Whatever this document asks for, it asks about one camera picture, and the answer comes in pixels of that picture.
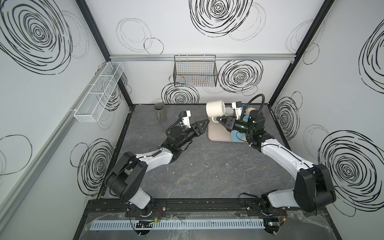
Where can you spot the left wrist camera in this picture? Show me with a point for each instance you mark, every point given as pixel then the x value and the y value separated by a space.
pixel 184 119

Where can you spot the cream peach mug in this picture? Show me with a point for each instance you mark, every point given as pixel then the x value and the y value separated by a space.
pixel 248 110

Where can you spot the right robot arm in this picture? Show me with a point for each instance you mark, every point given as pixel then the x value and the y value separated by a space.
pixel 313 183

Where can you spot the light blue mug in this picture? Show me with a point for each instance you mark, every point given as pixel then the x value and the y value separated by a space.
pixel 236 136

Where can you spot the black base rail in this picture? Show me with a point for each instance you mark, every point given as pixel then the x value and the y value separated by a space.
pixel 251 206

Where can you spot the white black mug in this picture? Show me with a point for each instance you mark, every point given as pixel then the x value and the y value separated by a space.
pixel 229 112

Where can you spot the grey mug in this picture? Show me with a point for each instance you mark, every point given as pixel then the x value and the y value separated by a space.
pixel 160 111

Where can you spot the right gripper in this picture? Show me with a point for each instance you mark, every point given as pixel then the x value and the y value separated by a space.
pixel 231 124

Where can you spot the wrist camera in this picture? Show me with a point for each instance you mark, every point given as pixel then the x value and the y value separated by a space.
pixel 238 109
pixel 184 119

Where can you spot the white red mug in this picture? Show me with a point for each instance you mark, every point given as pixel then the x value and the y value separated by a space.
pixel 215 109

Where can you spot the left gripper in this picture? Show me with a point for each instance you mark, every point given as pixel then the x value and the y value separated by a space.
pixel 194 131

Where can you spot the beige plastic tray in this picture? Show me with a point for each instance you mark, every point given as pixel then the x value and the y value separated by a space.
pixel 216 132

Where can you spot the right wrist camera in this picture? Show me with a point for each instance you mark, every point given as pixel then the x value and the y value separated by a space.
pixel 238 109

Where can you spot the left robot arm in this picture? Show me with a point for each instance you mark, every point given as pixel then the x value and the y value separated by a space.
pixel 125 178

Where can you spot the black wire basket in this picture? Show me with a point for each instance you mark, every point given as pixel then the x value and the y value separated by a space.
pixel 195 71

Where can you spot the white slotted cable duct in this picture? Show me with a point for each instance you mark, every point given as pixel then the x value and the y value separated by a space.
pixel 206 224

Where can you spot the blue butterfly mug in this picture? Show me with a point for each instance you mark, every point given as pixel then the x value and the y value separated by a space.
pixel 245 117

